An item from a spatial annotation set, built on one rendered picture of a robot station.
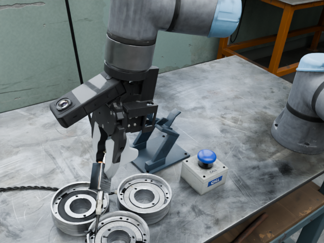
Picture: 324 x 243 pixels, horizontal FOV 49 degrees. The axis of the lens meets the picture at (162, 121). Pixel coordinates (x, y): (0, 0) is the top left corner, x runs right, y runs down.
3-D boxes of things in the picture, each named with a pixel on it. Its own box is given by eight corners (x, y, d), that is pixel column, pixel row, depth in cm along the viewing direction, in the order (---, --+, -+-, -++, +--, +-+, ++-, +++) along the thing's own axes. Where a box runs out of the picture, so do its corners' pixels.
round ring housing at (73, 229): (40, 220, 65) (37, 205, 63) (80, 188, 73) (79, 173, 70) (82, 249, 61) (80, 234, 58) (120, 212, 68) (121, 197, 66)
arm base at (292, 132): (293, 115, 103) (303, 86, 98) (340, 142, 93) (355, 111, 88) (259, 130, 95) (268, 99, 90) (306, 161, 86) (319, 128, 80)
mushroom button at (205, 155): (203, 180, 74) (206, 161, 71) (191, 169, 76) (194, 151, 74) (217, 173, 76) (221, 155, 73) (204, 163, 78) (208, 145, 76)
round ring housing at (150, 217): (175, 195, 73) (177, 180, 71) (161, 234, 64) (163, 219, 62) (128, 182, 75) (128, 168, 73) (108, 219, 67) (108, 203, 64)
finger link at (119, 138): (125, 166, 59) (128, 117, 55) (116, 168, 58) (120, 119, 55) (111, 153, 62) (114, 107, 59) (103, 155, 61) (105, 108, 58)
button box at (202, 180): (201, 196, 73) (204, 178, 71) (180, 176, 78) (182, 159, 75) (228, 182, 77) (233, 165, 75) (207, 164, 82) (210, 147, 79)
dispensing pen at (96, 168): (81, 240, 58) (94, 143, 64) (93, 241, 62) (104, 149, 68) (92, 241, 58) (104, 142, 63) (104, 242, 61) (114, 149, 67)
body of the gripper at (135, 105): (153, 135, 62) (166, 71, 56) (109, 144, 57) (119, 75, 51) (130, 114, 67) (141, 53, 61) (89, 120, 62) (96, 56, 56)
